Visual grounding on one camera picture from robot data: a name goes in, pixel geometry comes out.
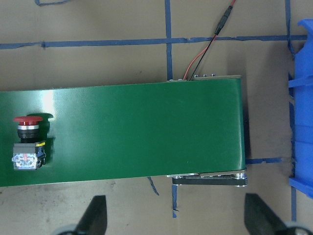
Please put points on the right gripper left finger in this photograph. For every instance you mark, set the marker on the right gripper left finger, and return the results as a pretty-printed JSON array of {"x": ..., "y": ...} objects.
[{"x": 94, "y": 220}]

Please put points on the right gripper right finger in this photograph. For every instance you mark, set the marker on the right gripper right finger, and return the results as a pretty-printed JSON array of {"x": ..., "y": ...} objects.
[{"x": 260, "y": 219}]

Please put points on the red push button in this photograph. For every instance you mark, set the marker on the red push button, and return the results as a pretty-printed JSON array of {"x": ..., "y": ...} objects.
[{"x": 29, "y": 153}]

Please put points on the green conveyor belt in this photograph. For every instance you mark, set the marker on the green conveyor belt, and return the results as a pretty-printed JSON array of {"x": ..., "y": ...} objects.
[{"x": 125, "y": 131}]

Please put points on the blue bin right side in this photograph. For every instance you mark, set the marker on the blue bin right side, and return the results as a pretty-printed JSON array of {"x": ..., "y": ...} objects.
[{"x": 303, "y": 114}]

